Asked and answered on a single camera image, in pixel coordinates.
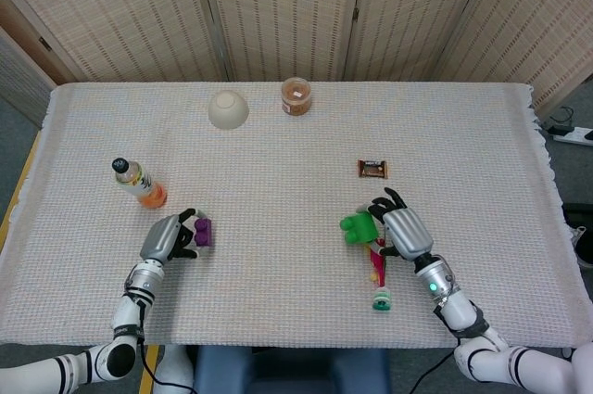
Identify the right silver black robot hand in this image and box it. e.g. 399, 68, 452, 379
368, 187, 435, 261

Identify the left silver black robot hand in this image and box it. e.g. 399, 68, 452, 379
140, 207, 209, 264

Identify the purple toy block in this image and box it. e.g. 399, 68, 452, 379
193, 217, 215, 248

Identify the green toy block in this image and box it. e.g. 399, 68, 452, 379
339, 210, 377, 246

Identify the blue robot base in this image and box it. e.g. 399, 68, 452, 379
192, 346, 391, 394

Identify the orange drink bottle black cap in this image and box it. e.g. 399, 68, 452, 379
110, 157, 168, 210

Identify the brown snack bar packet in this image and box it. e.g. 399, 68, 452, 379
356, 159, 393, 180

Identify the feather shuttlecock green base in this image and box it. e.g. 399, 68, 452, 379
365, 238, 396, 312

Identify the white robot torso shell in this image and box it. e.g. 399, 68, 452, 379
152, 343, 195, 394

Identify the white woven tablecloth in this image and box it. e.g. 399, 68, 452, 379
0, 82, 586, 349

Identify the beige upturned bowl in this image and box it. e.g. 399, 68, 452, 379
207, 90, 250, 131

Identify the clear jar orange snack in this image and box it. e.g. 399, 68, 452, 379
280, 77, 312, 116

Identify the white power strip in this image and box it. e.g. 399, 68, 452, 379
553, 126, 593, 147

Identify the beige woven folding screen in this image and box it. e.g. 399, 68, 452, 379
0, 0, 593, 124

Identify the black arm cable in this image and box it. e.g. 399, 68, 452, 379
410, 345, 459, 394
123, 280, 162, 387

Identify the black power adapter with cable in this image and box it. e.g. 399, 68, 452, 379
548, 106, 575, 133

